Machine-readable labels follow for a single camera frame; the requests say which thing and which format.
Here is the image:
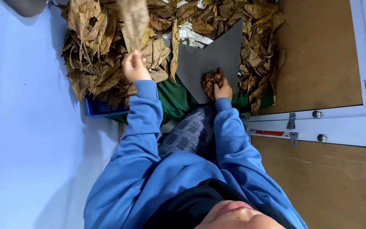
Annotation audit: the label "person's right hand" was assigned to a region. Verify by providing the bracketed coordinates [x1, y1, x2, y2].
[213, 78, 234, 101]

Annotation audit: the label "person's left hand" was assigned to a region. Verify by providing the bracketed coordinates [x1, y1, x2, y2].
[122, 49, 153, 84]

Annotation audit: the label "long dried tan leaf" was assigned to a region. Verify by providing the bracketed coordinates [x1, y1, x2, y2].
[116, 0, 150, 55]

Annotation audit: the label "dark brown leaf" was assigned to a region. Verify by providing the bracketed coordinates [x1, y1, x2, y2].
[202, 67, 225, 101]

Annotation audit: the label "heap of dried brown leaves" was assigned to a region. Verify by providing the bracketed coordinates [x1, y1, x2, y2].
[59, 0, 286, 116]

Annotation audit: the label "green cloth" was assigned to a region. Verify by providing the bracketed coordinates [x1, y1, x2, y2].
[107, 74, 275, 125]

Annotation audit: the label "white crumpled paper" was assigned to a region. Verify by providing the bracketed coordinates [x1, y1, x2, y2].
[162, 0, 215, 49]

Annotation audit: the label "blue plastic tray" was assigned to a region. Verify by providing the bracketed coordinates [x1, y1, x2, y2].
[84, 93, 130, 119]

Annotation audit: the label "grey cutting board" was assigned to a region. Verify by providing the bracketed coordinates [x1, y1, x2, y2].
[176, 18, 244, 104]

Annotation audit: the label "person's grey patterned trousers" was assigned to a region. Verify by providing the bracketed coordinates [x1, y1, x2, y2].
[158, 104, 219, 164]

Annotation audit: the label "grey rounded object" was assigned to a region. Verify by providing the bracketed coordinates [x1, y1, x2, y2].
[3, 0, 48, 18]

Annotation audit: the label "person's blue sweatshirt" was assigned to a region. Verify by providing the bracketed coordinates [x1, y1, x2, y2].
[83, 80, 308, 229]

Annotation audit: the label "white cabinet with brown doors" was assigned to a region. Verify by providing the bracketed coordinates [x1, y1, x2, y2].
[246, 0, 366, 229]

